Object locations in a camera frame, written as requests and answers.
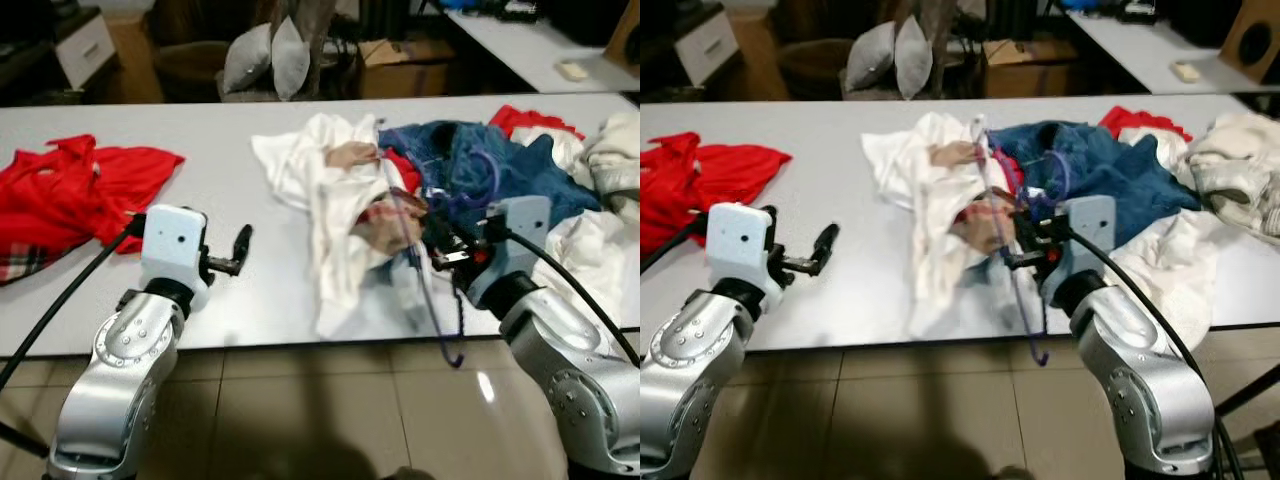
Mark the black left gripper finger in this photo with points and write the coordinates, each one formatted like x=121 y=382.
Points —
x=772 y=220
x=204 y=224
x=825 y=247
x=242 y=247

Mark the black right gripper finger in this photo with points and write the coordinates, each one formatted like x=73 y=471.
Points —
x=437 y=231
x=1024 y=261
x=450 y=261
x=1018 y=227

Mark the purple plastic hanger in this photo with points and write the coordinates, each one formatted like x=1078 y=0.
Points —
x=1022 y=300
x=494 y=175
x=430 y=306
x=1066 y=170

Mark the red shirt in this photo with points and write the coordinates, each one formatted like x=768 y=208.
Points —
x=710 y=180
x=90 y=195

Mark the white printed shirt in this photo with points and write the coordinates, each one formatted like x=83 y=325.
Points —
x=930 y=230
x=320 y=220

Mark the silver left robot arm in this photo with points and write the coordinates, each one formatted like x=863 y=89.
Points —
x=690 y=380
x=115 y=380

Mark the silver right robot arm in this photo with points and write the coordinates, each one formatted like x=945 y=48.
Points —
x=1140 y=370
x=560 y=370

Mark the blue denim garment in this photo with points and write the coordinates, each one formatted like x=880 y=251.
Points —
x=520 y=185
x=1120 y=180

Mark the plain white garment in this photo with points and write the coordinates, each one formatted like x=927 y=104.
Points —
x=1180 y=260
x=590 y=260

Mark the red cloth garment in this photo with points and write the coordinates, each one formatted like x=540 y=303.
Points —
x=520 y=118
x=1130 y=120

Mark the dark round pot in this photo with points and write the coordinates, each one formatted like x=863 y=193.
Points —
x=190 y=72
x=812 y=70

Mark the open cardboard box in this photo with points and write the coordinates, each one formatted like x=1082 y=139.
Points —
x=1030 y=72
x=410 y=75

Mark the grey pillow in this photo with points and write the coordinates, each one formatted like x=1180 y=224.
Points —
x=912 y=58
x=290 y=60
x=247 y=62
x=870 y=58

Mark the cream knit garment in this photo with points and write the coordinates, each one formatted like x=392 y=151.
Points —
x=1235 y=170
x=615 y=160

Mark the white drawer unit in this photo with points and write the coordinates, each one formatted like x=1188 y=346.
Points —
x=88 y=50
x=710 y=48

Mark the beige small block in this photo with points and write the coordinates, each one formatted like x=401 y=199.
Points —
x=573 y=71
x=1186 y=72

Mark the wooden speaker box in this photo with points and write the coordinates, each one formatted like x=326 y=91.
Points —
x=1250 y=40

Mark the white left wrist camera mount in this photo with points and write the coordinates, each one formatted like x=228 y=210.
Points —
x=172 y=245
x=738 y=240

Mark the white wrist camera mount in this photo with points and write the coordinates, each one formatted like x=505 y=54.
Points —
x=738 y=240
x=1090 y=225
x=172 y=245
x=525 y=225

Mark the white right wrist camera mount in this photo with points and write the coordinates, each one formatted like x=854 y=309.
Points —
x=525 y=225
x=1090 y=225

